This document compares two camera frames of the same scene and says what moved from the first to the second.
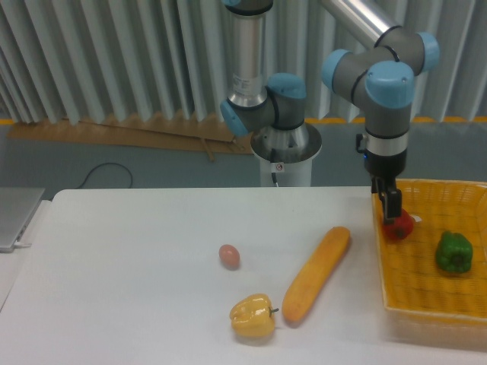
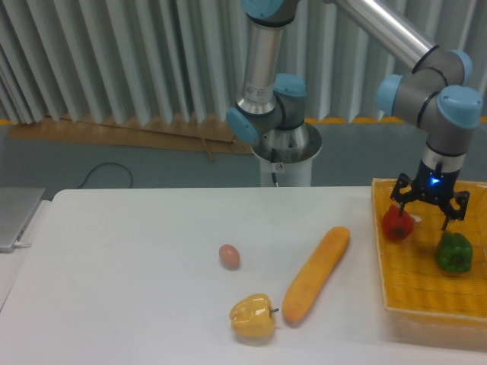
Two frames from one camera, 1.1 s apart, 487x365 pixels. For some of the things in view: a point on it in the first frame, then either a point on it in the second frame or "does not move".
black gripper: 383,168 → 434,184
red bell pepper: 402,226 does not move
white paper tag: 418,219 does not move
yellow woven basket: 418,293 does not move
